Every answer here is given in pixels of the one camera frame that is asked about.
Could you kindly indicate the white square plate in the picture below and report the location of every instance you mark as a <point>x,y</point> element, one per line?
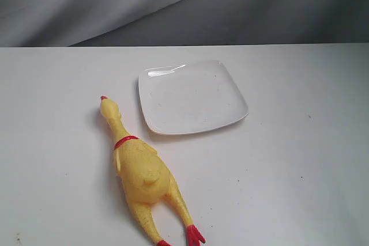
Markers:
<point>190,98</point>

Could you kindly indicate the grey backdrop cloth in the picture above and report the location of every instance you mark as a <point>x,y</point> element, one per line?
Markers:
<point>103,23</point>

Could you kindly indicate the yellow rubber chicken toy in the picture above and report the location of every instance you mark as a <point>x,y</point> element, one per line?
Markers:
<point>146,180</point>

